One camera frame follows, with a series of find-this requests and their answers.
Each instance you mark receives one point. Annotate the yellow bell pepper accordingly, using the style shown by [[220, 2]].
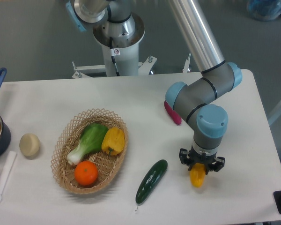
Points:
[[114, 141]]

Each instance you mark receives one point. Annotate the dark green cucumber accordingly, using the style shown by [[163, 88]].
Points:
[[150, 181]]

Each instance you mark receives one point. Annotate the purple sweet potato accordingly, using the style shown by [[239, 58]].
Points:
[[173, 115]]

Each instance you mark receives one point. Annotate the beige round bun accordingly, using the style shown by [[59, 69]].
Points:
[[29, 145]]

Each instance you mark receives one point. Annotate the green bok choy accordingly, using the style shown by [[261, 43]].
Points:
[[90, 142]]

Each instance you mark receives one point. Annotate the woven wicker basket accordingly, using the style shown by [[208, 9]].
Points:
[[108, 166]]

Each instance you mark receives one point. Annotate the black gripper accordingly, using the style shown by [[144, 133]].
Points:
[[211, 162]]

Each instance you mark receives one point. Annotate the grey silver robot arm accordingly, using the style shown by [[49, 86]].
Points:
[[118, 30]]

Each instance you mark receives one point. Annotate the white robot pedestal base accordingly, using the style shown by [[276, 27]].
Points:
[[118, 62]]

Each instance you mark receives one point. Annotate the orange tangerine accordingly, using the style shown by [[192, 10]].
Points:
[[86, 173]]

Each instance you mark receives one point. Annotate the blue plastic bag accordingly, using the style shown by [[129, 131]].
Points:
[[264, 10]]

